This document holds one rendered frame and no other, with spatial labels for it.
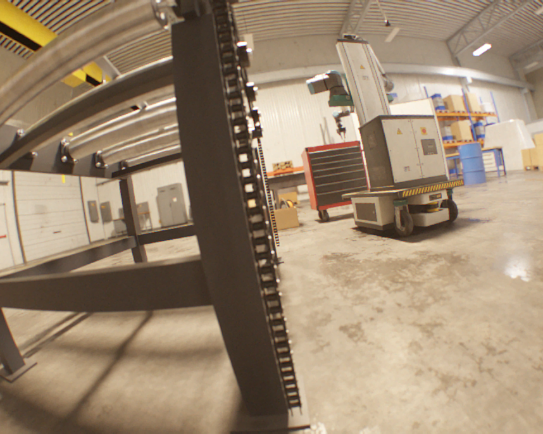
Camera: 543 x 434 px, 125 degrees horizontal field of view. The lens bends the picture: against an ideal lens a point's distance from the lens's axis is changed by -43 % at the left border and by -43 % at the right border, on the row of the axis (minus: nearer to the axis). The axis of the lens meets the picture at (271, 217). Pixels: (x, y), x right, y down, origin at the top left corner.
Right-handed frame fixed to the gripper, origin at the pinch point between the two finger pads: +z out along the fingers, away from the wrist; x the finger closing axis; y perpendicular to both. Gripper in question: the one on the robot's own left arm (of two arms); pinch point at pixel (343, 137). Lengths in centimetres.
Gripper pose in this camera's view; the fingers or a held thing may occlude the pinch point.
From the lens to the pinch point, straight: 338.1
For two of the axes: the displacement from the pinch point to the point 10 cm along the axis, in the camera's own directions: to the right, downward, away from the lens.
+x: -9.2, 2.0, 3.4
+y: 3.6, 0.6, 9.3
